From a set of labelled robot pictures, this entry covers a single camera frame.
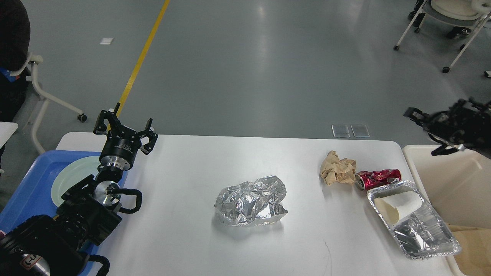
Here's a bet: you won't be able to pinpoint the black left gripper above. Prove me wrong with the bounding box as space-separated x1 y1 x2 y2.
94 103 158 171

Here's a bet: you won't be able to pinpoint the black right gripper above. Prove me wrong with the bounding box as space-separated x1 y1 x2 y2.
404 98 491 158

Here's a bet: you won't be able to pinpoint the green plate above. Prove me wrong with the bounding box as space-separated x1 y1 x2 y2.
51 156 101 207

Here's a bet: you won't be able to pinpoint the clear plastic bottle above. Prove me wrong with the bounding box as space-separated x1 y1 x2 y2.
367 180 462 260

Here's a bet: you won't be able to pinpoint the brown paper bag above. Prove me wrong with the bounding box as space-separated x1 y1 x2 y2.
449 224 491 276

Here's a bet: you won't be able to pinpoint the aluminium foil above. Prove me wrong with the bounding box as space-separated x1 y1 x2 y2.
214 175 289 227

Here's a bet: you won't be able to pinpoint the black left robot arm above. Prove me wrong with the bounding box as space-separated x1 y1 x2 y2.
1 103 158 276

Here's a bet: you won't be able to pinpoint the beige plastic bin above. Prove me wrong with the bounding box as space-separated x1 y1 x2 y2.
403 145 491 276

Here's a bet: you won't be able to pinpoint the floor socket plate right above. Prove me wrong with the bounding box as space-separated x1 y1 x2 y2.
351 124 371 138

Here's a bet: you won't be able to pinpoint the floor socket plate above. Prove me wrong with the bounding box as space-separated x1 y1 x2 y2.
331 124 351 138
351 124 371 138

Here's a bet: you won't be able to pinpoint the crushed red soda can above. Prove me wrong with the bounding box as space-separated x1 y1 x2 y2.
354 169 402 191

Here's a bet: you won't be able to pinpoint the white paper cup lying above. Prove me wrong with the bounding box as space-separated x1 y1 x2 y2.
374 191 422 225

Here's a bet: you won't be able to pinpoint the floor socket plate left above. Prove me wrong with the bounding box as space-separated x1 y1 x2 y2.
331 124 351 138

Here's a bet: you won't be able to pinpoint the white paper on floor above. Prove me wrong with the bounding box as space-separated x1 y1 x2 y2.
99 37 114 45

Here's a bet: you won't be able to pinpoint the crumpled brown paper ball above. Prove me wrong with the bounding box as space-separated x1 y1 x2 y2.
320 150 357 186

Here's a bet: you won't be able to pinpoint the person's feet under chair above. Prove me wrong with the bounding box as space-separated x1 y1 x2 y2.
407 0 472 39

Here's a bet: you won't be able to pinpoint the blue plastic tray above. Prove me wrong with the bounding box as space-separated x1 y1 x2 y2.
1 151 125 276

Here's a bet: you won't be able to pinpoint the white office chair left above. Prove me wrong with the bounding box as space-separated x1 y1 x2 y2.
10 52 87 155

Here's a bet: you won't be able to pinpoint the white office chair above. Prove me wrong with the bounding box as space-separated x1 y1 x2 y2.
10 52 87 155
393 0 491 74

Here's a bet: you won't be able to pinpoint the white office chair right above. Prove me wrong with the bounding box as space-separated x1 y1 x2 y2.
393 0 491 74

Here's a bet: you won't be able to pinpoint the person in dark clothes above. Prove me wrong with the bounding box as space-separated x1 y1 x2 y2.
0 0 31 161

